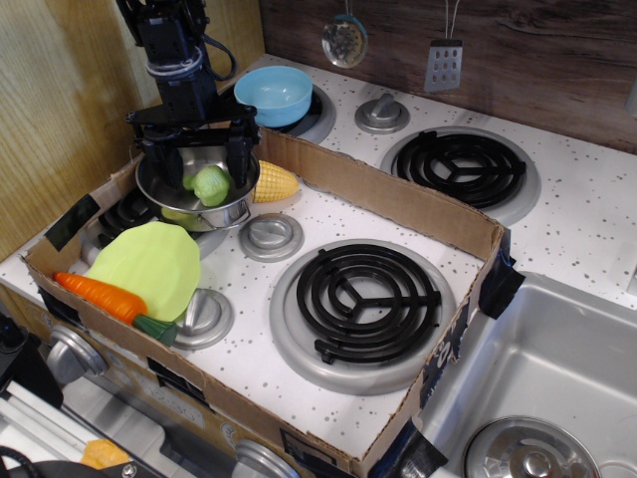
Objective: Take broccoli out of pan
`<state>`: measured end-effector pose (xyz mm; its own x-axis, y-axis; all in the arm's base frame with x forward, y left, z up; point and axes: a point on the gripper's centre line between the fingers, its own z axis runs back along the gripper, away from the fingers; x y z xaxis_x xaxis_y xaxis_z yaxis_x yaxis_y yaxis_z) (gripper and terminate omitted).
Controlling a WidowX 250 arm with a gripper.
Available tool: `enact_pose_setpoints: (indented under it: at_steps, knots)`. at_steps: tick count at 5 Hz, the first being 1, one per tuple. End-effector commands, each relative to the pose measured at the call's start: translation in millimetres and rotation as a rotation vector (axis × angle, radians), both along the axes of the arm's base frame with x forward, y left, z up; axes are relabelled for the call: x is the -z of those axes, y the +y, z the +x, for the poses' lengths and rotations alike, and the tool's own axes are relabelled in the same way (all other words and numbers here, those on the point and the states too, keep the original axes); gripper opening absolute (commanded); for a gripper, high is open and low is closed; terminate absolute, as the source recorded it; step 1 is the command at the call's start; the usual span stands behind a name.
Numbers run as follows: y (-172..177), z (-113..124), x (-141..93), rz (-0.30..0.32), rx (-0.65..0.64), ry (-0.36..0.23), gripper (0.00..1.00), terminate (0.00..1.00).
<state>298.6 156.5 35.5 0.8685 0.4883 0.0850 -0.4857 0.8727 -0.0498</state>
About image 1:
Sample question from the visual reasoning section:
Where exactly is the front left black burner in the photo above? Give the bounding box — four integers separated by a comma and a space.
97, 188, 155, 247

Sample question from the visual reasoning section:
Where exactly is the grey oven knob bottom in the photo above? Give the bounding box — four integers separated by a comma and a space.
231, 439, 289, 478

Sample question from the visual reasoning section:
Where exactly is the front right black burner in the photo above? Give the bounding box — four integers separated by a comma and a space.
296, 244, 443, 364

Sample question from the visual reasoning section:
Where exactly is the grey oven knob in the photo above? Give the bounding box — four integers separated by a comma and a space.
231, 439, 289, 478
46, 325, 108, 384

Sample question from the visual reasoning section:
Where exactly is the light green plastic plate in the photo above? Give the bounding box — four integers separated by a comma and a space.
87, 221, 201, 322

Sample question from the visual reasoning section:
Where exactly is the brown cardboard fence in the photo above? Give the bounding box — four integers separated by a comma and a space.
25, 130, 510, 477

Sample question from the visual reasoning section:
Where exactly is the green toy broccoli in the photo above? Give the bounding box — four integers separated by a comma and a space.
183, 165, 232, 208

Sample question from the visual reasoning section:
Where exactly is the black cable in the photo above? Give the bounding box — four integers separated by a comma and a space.
0, 445, 41, 478

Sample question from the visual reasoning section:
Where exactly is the light blue bowl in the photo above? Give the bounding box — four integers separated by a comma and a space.
234, 66, 314, 128

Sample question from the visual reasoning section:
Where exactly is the yellow toy corn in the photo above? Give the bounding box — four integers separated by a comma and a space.
254, 160, 299, 203

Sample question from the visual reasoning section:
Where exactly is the stainless steel sink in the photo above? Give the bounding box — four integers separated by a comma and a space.
421, 273, 636, 477

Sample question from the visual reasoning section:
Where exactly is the grey centre stove knob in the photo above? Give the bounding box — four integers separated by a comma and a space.
239, 213, 305, 263

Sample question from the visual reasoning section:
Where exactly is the orange toy carrot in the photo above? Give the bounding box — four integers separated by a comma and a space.
53, 272, 177, 347

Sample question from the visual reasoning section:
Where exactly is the stainless steel pot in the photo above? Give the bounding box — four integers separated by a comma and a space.
135, 126, 260, 232

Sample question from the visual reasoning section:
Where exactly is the back left black burner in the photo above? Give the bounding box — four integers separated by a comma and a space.
219, 86, 323, 136

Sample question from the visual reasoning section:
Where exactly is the hanging metal skimmer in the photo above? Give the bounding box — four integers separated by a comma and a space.
320, 1, 368, 69

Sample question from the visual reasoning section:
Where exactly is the back right black burner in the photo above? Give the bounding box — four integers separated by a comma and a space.
390, 130, 527, 209

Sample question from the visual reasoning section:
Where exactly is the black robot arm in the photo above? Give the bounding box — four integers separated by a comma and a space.
117, 1, 260, 189

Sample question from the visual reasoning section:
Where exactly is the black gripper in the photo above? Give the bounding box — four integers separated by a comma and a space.
125, 64, 261, 188

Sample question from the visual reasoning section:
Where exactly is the grey oven knob left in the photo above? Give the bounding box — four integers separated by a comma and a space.
46, 325, 108, 384

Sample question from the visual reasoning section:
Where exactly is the orange sponge piece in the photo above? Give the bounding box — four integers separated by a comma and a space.
80, 439, 130, 470

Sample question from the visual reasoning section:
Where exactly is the hanging metal spatula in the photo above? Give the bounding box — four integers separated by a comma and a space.
424, 1, 463, 94

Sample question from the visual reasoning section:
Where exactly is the metal pot lid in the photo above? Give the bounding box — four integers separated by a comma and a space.
462, 415, 600, 478

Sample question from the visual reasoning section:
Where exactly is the grey front stove knob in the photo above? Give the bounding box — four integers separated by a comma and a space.
174, 289, 234, 351

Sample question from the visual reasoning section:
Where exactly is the black burner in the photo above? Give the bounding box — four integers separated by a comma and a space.
296, 244, 443, 364
219, 86, 323, 136
97, 188, 155, 247
390, 130, 527, 209

